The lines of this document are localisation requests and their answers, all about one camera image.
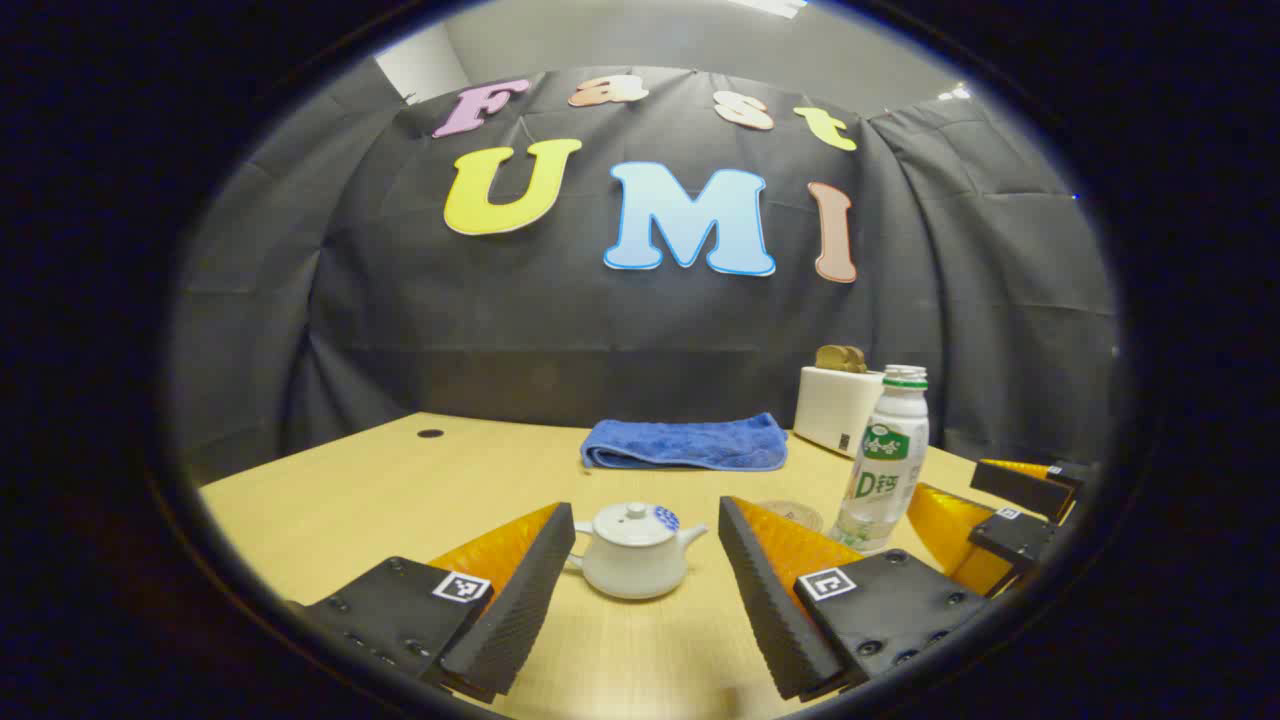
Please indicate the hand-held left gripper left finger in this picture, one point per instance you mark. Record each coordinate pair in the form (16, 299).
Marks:
(520, 610)

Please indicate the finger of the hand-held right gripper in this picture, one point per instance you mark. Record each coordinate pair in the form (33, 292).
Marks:
(1020, 488)
(1015, 540)

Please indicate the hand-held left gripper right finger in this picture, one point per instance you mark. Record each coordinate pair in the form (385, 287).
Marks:
(765, 610)

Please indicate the round coaster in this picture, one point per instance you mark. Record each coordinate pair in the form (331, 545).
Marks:
(800, 515)

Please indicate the white teacup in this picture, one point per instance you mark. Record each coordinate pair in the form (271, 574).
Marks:
(630, 575)

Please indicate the white plastic water bottle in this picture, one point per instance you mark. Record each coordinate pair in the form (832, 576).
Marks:
(885, 470)

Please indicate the white teacup lid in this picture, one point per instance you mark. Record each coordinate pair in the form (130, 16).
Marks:
(630, 525)

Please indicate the blue folded towel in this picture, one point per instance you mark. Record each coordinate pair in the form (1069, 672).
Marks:
(690, 445)

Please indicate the white toaster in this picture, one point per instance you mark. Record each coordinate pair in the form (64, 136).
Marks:
(835, 410)

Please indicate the brown toast slice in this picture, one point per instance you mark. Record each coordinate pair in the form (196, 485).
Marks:
(838, 358)

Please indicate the black backdrop cloth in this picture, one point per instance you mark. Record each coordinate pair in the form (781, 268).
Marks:
(400, 300)

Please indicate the ceiling light panel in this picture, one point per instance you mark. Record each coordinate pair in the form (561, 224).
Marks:
(955, 93)
(775, 6)

